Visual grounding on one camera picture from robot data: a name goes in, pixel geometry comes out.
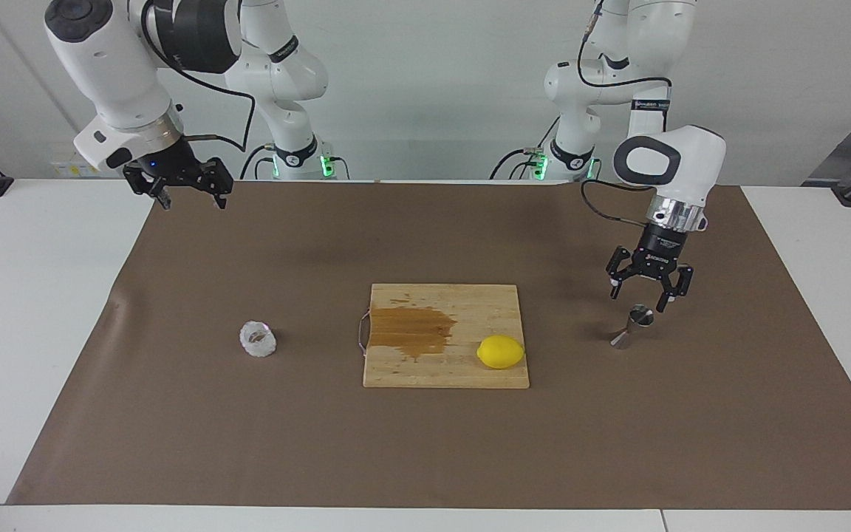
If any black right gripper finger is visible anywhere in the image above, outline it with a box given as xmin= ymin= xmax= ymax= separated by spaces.
xmin=200 ymin=157 xmax=235 ymax=211
xmin=130 ymin=174 xmax=173 ymax=211

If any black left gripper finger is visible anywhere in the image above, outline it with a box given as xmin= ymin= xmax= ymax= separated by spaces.
xmin=656 ymin=265 xmax=695 ymax=313
xmin=606 ymin=248 xmax=637 ymax=301

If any steel double jigger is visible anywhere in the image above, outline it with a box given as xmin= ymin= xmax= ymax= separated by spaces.
xmin=609 ymin=303 xmax=655 ymax=350

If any wooden cutting board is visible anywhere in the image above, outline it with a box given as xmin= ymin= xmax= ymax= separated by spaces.
xmin=363 ymin=284 xmax=530 ymax=389

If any yellow lemon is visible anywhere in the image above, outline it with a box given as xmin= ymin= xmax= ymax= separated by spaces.
xmin=476 ymin=335 xmax=526 ymax=370

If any brown table mat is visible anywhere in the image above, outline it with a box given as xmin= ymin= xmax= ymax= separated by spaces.
xmin=7 ymin=180 xmax=851 ymax=511

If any black base cable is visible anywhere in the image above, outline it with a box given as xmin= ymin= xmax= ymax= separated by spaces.
xmin=239 ymin=144 xmax=276 ymax=180
xmin=490 ymin=146 xmax=542 ymax=180

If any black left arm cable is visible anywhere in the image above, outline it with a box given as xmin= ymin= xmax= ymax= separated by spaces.
xmin=577 ymin=0 xmax=674 ymax=226

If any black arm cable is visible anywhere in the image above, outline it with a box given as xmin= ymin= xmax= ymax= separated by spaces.
xmin=577 ymin=0 xmax=674 ymax=226
xmin=141 ymin=0 xmax=258 ymax=154

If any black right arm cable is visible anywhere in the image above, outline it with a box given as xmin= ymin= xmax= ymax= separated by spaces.
xmin=141 ymin=0 xmax=258 ymax=154

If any white wall outlet strip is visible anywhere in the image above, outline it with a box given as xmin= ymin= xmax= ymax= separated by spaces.
xmin=51 ymin=144 xmax=101 ymax=178

